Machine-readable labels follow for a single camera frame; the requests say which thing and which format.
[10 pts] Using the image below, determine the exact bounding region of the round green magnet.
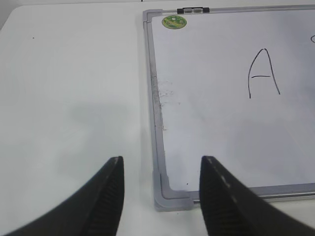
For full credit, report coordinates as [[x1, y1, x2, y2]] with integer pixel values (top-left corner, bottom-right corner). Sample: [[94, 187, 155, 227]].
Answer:
[[162, 15, 187, 30]]

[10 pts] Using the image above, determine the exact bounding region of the black whiteboard hanger clip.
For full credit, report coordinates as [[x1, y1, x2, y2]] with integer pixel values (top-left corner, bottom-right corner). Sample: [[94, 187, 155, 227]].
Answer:
[[177, 7, 210, 14]]

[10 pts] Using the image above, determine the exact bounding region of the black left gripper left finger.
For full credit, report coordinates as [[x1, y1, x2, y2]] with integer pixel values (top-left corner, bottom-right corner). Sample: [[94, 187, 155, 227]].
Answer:
[[9, 156, 125, 236]]

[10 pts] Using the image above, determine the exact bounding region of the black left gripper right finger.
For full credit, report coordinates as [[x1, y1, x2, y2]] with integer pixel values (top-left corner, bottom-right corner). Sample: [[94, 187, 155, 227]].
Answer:
[[199, 156, 315, 236]]

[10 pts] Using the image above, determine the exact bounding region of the white framed whiteboard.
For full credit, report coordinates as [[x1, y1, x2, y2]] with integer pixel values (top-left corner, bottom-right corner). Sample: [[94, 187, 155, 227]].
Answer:
[[143, 5, 315, 211]]

